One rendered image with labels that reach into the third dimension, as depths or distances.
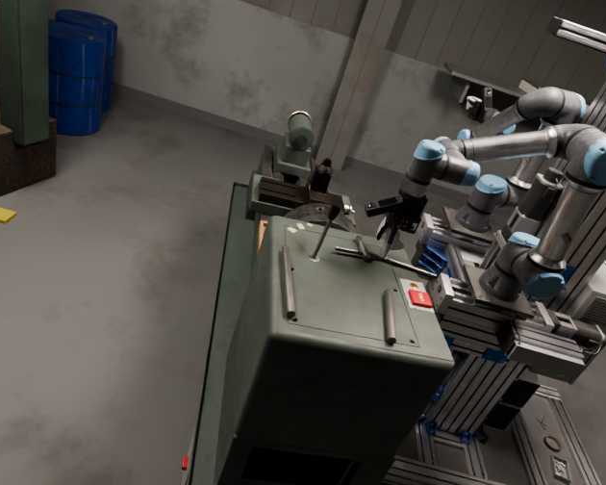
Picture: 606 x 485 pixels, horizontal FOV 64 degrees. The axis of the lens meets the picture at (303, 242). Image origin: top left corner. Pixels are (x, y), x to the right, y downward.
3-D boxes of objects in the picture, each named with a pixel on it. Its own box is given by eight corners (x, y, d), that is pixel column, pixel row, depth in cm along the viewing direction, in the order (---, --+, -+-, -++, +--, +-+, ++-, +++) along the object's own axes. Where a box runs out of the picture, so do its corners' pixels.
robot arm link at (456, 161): (472, 153, 143) (439, 143, 141) (486, 169, 134) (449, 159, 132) (461, 177, 148) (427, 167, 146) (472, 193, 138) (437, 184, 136)
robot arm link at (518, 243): (519, 261, 180) (539, 231, 173) (535, 283, 169) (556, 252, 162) (491, 254, 178) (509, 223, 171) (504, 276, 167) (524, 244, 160)
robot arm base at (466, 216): (481, 220, 229) (492, 202, 223) (490, 236, 216) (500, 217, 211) (451, 211, 227) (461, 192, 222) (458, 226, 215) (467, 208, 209)
